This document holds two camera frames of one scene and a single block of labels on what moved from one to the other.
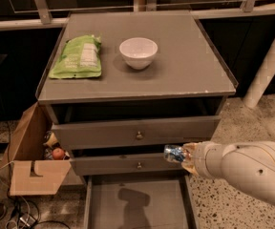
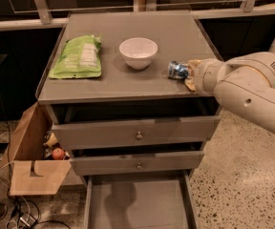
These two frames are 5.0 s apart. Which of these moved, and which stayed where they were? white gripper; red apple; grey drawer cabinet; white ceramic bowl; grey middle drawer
Moved: white gripper
Stayed: white ceramic bowl; red apple; grey drawer cabinet; grey middle drawer
